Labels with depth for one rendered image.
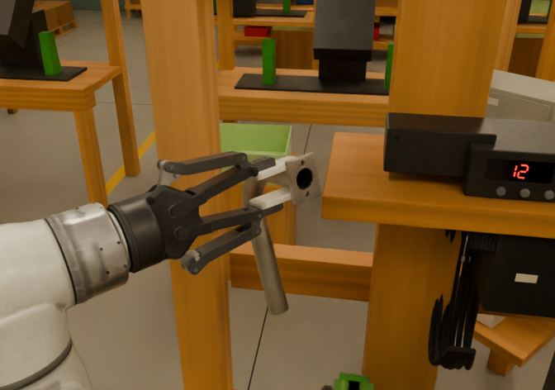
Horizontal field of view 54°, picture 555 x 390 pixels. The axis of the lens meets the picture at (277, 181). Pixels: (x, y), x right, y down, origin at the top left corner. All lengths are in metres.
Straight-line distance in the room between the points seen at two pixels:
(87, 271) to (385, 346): 0.71
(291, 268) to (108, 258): 0.63
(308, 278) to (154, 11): 0.59
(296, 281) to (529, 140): 0.54
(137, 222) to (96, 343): 2.36
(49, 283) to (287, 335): 2.33
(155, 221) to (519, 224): 0.50
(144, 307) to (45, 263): 2.52
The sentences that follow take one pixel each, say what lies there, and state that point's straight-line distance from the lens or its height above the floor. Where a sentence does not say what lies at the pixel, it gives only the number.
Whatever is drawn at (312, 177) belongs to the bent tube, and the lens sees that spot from 0.66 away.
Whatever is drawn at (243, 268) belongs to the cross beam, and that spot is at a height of 1.24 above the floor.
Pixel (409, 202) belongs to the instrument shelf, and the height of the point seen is 1.54.
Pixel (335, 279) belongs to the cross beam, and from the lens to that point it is 1.12.
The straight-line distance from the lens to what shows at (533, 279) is 0.90.
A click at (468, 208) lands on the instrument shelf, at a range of 0.80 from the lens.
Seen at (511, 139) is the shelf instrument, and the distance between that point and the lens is 0.84.
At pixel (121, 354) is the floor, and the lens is 2.81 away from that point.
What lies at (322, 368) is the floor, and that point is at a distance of 2.66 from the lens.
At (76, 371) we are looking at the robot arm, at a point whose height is 1.51.
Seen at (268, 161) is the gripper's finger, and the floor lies 1.64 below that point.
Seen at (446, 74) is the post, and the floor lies 1.69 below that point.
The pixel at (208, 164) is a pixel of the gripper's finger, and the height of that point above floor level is 1.66.
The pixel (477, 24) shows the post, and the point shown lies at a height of 1.76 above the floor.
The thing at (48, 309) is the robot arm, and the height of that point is 1.60.
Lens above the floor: 1.92
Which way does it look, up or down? 27 degrees down
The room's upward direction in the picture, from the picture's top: straight up
